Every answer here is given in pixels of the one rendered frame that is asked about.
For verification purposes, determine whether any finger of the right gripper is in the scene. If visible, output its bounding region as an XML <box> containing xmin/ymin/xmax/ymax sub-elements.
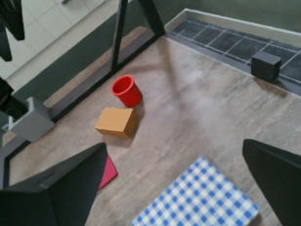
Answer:
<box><xmin>0</xmin><ymin>22</ymin><xmax>13</xmax><ymax>62</ymax></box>
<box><xmin>0</xmin><ymin>0</ymin><xmax>25</xmax><ymax>41</ymax></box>

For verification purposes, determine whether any pink square coaster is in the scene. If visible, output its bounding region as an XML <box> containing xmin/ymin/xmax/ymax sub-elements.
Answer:
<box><xmin>97</xmin><ymin>154</ymin><xmax>118</xmax><ymax>194</ymax></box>

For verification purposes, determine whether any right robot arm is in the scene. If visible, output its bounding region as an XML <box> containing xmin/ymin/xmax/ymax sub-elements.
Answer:
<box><xmin>0</xmin><ymin>76</ymin><xmax>29</xmax><ymax>123</ymax></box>

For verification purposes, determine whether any blue and white checkered towel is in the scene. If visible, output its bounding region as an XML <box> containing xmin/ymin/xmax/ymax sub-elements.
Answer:
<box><xmin>131</xmin><ymin>157</ymin><xmax>260</xmax><ymax>226</ymax></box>

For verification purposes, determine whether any white tiled wall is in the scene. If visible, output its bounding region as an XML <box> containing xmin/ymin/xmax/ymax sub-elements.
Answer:
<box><xmin>0</xmin><ymin>0</ymin><xmax>119</xmax><ymax>95</ymax></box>

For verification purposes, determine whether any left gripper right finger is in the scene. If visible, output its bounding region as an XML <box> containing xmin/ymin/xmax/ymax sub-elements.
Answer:
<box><xmin>242</xmin><ymin>139</ymin><xmax>301</xmax><ymax>226</ymax></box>

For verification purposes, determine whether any red cup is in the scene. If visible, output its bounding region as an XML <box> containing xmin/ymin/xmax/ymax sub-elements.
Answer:
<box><xmin>110</xmin><ymin>75</ymin><xmax>142</xmax><ymax>108</ymax></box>

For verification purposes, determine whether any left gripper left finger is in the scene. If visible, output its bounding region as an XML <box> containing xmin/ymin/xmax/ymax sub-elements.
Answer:
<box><xmin>0</xmin><ymin>143</ymin><xmax>108</xmax><ymax>226</ymax></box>

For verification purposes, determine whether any tan rectangular block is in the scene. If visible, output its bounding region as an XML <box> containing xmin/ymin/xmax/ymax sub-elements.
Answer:
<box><xmin>95</xmin><ymin>108</ymin><xmax>139</xmax><ymax>139</ymax></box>

